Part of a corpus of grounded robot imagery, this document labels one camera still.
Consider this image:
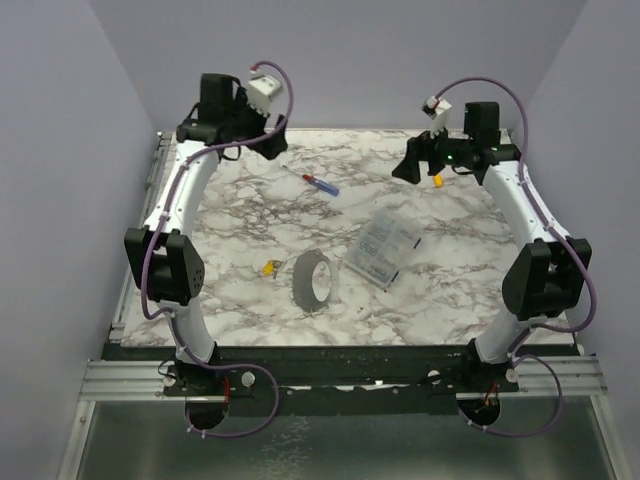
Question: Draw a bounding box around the clear plastic screw box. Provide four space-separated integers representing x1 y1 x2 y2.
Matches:
343 209 424 290

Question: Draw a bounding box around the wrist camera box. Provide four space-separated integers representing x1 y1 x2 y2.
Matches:
246 75 283 116
422 96 452 138

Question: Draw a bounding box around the aluminium rail left side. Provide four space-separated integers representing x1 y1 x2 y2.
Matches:
107 132 173 343

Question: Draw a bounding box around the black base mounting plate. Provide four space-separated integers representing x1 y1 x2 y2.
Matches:
98 344 580 418

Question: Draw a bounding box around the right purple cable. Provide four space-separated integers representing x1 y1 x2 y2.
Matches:
432 76 599 435

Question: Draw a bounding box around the blue handled screwdriver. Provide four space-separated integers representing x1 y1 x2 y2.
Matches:
282 165 340 197

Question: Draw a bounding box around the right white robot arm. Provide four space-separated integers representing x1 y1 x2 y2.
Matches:
392 96 592 391

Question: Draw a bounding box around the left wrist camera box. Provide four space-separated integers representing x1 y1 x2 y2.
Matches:
246 75 283 116

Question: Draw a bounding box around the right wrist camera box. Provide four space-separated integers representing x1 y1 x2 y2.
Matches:
422 96 452 138

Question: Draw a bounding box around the yellow plastic key tag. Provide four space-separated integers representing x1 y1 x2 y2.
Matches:
262 259 283 278

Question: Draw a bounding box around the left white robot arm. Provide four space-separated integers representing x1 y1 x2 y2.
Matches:
124 66 292 395

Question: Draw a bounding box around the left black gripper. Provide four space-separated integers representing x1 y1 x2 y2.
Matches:
227 89 289 161

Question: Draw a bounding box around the yellow handled screwdriver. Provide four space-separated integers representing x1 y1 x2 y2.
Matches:
432 173 444 188

